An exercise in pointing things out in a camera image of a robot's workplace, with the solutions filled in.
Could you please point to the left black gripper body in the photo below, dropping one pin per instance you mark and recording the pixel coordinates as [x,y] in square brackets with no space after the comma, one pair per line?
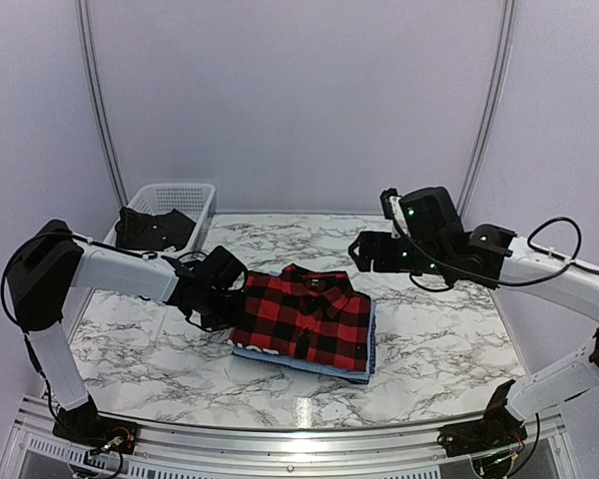
[220,314]

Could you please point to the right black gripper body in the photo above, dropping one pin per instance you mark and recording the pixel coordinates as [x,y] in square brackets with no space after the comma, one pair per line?
[424,257]

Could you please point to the red black plaid shirt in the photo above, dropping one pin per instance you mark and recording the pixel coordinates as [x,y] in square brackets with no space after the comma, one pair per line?
[313,316]

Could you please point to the light blue shirt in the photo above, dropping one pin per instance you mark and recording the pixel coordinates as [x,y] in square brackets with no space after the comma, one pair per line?
[292,363]

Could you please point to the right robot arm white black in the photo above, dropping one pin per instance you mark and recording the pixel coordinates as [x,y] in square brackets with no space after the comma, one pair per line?
[496,257]

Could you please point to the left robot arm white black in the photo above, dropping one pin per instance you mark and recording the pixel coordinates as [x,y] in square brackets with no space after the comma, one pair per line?
[45,269]

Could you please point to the black shirt in basket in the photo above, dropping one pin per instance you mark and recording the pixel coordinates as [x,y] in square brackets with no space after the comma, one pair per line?
[139,231]

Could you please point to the white plastic basket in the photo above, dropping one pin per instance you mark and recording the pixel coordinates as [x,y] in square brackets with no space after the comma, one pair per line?
[195,200]

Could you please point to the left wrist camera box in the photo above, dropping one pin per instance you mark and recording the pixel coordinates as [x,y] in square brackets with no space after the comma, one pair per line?
[220,269]

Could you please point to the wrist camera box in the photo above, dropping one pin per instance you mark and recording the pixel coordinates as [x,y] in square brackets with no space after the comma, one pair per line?
[220,269]
[423,214]

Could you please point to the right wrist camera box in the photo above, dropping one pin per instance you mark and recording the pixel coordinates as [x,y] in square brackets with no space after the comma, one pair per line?
[423,214]

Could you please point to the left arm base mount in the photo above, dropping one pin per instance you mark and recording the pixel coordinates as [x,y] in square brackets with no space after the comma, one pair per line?
[100,433]

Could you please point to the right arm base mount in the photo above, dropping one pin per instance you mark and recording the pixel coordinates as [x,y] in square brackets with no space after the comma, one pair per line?
[475,436]

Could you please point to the right aluminium corner post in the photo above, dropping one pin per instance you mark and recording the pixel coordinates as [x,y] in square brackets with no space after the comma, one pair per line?
[494,94]

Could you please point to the aluminium front rail frame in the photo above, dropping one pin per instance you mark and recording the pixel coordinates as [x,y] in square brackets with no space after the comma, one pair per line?
[171,450]

